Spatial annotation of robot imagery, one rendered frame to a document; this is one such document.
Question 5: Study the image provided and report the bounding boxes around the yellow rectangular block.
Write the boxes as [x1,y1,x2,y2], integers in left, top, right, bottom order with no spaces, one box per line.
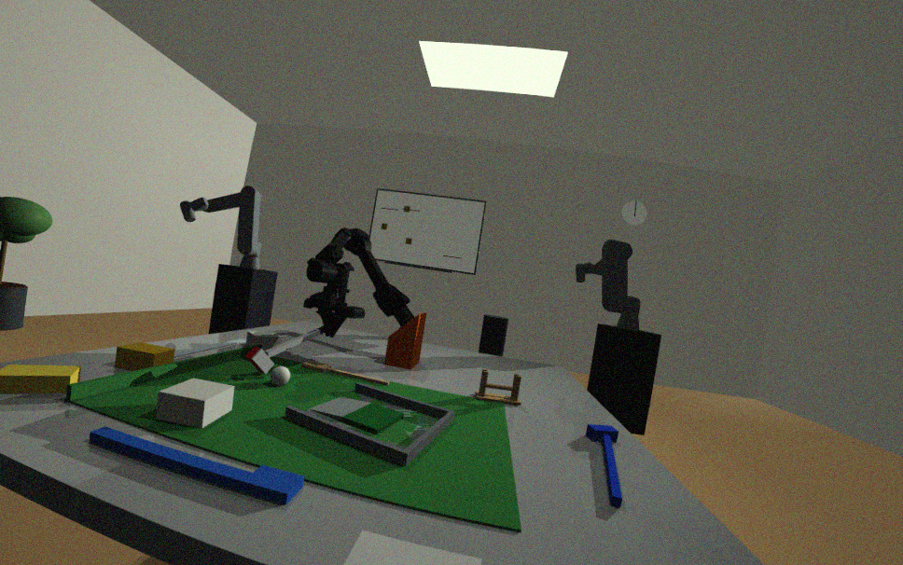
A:
[115,342,175,371]
[0,365,81,393]

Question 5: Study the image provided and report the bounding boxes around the white golf ball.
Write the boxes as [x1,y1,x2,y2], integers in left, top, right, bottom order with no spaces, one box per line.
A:
[271,366,290,385]

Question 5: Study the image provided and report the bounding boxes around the green flat mat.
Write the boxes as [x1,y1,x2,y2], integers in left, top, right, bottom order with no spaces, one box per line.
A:
[64,356,521,532]

